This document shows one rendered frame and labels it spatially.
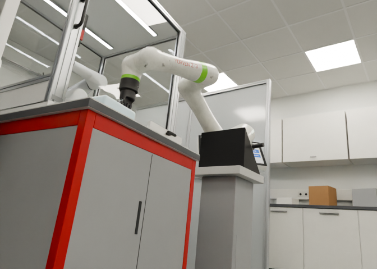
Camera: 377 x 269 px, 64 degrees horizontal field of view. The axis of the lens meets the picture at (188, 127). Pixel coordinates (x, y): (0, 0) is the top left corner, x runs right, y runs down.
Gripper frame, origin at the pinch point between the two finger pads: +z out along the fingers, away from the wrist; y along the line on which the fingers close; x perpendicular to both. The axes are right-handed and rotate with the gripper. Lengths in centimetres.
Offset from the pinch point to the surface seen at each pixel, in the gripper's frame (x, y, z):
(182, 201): 33.3, 2.5, 28.9
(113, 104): 21.3, 43.5, 5.6
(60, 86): -29.7, 11.0, -19.1
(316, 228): 112, -298, 21
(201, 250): 34, -34, 47
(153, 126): 10.7, -10.4, -7.0
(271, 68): 57, -289, -197
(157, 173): 28.8, 19.9, 21.6
